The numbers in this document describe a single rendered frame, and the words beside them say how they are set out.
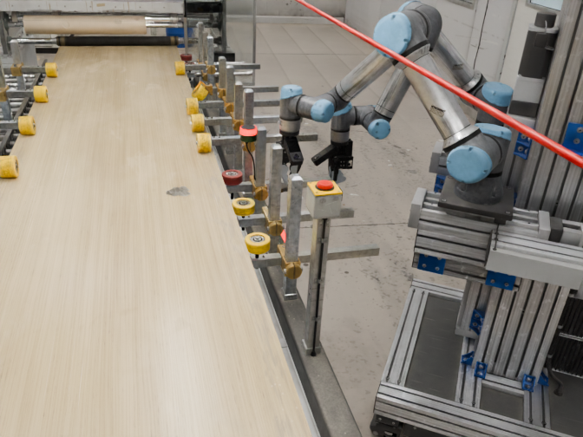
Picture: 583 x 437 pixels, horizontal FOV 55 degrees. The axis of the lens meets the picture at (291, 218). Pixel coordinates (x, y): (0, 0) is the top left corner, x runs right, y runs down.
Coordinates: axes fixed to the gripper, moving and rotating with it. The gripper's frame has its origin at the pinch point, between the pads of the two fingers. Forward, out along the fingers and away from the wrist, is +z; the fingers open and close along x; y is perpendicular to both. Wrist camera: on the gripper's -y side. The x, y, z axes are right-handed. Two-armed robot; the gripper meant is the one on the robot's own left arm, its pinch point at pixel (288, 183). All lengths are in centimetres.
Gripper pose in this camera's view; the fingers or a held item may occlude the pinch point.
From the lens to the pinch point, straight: 206.7
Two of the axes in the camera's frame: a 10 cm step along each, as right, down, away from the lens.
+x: -9.7, 0.8, -2.4
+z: -0.5, 8.8, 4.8
